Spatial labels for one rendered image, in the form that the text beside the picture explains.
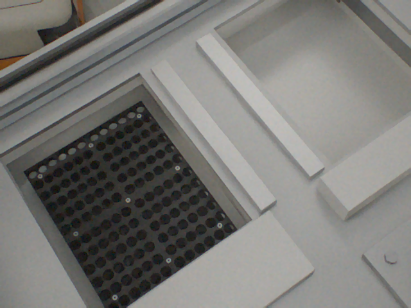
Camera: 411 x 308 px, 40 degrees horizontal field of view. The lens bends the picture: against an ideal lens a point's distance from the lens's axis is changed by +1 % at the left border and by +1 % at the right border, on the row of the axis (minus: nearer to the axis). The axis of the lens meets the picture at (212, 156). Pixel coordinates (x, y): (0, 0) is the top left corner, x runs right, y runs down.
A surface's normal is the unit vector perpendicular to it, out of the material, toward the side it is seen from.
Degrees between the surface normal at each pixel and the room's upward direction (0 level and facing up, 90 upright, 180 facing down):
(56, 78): 90
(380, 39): 90
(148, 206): 0
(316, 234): 0
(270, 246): 0
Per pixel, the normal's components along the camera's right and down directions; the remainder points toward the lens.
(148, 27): 0.57, 0.74
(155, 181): -0.04, -0.41
